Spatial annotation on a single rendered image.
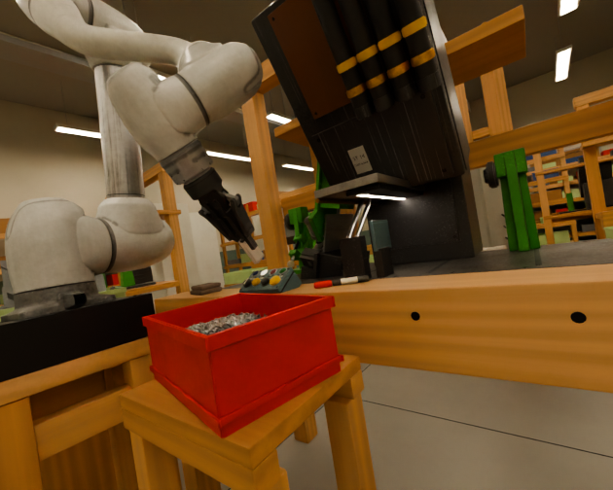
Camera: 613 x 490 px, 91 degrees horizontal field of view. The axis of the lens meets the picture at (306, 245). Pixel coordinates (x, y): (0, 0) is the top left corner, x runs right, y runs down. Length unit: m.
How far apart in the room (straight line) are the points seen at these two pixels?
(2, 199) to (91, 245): 6.88
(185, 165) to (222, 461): 0.48
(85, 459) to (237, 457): 1.04
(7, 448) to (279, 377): 0.55
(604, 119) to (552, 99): 9.90
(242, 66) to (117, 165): 0.52
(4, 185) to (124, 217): 6.90
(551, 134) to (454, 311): 0.81
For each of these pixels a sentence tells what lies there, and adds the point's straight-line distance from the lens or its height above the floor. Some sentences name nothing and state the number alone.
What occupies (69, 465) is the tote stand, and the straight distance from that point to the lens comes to 1.41.
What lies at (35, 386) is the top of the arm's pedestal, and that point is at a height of 0.82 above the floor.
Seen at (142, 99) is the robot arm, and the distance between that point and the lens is 0.63.
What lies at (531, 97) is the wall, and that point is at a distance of 11.21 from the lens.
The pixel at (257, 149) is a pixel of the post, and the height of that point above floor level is 1.54.
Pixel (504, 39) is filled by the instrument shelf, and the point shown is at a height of 1.50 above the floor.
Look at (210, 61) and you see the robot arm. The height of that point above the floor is 1.37.
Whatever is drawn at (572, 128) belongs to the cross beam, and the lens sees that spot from 1.25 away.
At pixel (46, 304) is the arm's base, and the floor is 0.97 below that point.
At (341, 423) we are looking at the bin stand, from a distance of 0.58.
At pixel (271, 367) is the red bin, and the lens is 0.43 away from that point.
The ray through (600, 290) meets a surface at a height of 0.89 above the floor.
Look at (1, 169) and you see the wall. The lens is 7.92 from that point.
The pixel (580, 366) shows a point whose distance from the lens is 0.57.
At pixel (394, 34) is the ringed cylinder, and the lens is 0.71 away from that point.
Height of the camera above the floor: 1.00
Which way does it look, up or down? level
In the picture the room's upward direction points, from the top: 9 degrees counter-clockwise
